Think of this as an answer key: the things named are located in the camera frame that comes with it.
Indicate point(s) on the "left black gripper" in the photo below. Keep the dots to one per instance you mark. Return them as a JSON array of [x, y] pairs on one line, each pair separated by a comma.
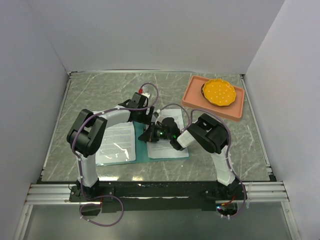
[[146, 119]]

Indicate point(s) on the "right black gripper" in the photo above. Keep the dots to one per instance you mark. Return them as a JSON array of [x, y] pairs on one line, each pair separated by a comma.
[[150, 135]]

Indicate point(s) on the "teal file folder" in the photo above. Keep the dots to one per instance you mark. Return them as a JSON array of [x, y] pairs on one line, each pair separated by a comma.
[[141, 150]]

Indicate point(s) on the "printed paper sheet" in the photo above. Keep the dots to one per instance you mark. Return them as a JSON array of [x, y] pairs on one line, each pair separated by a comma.
[[162, 149], [117, 146]]

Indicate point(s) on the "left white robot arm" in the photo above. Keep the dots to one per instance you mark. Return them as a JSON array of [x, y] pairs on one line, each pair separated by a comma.
[[87, 132]]

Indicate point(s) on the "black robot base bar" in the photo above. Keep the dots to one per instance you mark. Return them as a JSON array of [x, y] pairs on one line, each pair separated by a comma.
[[115, 196]]

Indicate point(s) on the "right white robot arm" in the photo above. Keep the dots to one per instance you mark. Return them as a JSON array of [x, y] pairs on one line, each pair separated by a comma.
[[212, 136]]

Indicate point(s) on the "pink rectangular tray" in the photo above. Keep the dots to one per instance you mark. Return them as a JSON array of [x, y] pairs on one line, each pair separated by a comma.
[[194, 99]]

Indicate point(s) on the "orange dotted plate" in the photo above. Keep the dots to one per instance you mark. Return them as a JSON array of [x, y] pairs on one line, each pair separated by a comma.
[[218, 92]]

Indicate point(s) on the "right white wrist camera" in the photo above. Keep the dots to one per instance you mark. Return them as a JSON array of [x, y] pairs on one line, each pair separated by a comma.
[[158, 115]]

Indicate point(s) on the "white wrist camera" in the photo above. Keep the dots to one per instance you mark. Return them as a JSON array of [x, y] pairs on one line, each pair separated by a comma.
[[143, 91], [158, 115]]

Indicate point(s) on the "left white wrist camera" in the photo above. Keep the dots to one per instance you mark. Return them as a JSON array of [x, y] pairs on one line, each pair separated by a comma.
[[143, 91]]

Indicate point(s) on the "aluminium frame rail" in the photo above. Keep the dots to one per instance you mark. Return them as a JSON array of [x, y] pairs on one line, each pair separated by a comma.
[[58, 194]]

